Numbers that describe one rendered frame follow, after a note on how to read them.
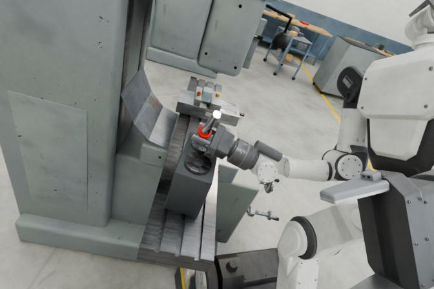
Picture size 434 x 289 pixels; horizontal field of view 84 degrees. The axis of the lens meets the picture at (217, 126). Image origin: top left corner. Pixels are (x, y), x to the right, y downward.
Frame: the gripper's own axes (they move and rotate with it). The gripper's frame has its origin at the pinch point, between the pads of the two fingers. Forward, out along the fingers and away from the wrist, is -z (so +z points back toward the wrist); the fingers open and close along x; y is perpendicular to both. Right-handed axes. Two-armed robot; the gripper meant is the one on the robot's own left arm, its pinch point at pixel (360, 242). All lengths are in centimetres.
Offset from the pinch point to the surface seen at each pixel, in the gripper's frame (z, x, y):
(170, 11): -3, 57, -66
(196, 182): -6, -2, -54
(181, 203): -10, -10, -62
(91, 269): -62, -59, -145
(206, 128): 0, 13, -53
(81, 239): -64, -38, -142
